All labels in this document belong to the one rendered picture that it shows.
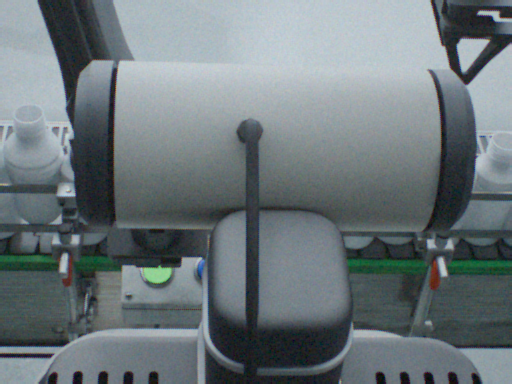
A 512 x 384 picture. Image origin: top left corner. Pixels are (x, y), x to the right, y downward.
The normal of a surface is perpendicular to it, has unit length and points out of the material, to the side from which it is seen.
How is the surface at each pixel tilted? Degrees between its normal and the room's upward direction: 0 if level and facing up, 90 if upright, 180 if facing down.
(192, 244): 20
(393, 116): 28
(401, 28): 0
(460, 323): 90
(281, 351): 90
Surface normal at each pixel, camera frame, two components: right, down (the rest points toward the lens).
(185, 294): 0.07, -0.45
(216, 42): 0.07, -0.72
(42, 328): 0.04, 0.69
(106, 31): 0.95, -0.06
